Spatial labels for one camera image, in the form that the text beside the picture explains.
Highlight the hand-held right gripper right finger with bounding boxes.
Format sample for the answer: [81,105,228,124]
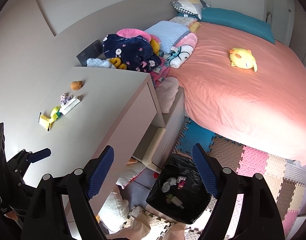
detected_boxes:
[192,143,285,240]

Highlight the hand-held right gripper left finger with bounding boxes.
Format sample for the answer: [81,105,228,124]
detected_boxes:
[24,145,115,240]

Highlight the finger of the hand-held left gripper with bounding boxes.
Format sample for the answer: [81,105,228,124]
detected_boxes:
[7,148,52,178]

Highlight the bin with black bag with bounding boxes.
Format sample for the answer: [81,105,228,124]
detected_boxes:
[146,153,212,225]

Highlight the white floor pillow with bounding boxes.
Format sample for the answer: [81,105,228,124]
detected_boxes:
[116,160,147,189]

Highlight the yellow paper packet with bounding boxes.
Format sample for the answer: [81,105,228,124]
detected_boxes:
[38,112,53,132]

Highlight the white fluffy cloth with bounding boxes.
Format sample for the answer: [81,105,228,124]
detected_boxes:
[98,192,133,233]

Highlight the yellow-green plastic toy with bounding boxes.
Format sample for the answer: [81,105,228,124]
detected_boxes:
[49,106,62,123]

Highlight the foam floor mat tiles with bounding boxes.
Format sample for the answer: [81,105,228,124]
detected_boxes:
[103,116,306,240]

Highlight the white bedside cabinet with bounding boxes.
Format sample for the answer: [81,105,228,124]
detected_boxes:
[163,87,186,157]

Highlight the beige corner guard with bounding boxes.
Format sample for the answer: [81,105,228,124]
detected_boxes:
[143,127,166,169]

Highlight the crumpled tissue packet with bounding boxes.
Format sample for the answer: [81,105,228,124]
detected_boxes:
[60,95,82,115]

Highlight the beige cloth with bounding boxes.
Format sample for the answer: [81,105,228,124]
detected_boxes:
[123,212,168,240]

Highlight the grey desk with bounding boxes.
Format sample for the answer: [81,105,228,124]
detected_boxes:
[3,66,166,220]

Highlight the bed with pink sheet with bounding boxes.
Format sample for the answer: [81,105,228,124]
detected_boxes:
[167,21,306,167]

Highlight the pale pink fluffy blanket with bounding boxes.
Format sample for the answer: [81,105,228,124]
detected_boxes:
[155,77,180,114]

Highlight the light blue cloth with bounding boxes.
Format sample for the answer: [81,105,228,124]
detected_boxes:
[86,58,112,68]

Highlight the yellow plush item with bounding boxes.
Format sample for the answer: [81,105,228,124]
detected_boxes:
[110,57,127,70]

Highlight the pink printed blanket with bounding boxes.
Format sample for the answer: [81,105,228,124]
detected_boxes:
[149,57,171,88]

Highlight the yellow plush duck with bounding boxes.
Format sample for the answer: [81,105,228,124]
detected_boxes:
[229,47,258,72]

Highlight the white cartoon printed blanket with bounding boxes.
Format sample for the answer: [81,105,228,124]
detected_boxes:
[168,44,195,69]

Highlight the navy printed blanket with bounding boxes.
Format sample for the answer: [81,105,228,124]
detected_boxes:
[102,33,162,72]

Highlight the pink fleece blanket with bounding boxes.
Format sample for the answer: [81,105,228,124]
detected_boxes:
[116,28,152,42]

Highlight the light blue dotted blanket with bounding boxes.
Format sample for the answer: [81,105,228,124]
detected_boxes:
[144,20,191,53]

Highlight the teal pillow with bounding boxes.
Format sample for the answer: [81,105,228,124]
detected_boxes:
[200,7,276,45]

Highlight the small white patterned pillow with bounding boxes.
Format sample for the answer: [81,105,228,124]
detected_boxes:
[169,16,198,28]

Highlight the patchwork checked pillow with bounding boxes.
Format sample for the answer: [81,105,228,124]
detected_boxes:
[171,0,210,20]

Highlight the black box by wall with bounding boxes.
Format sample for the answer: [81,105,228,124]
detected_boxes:
[76,40,104,67]

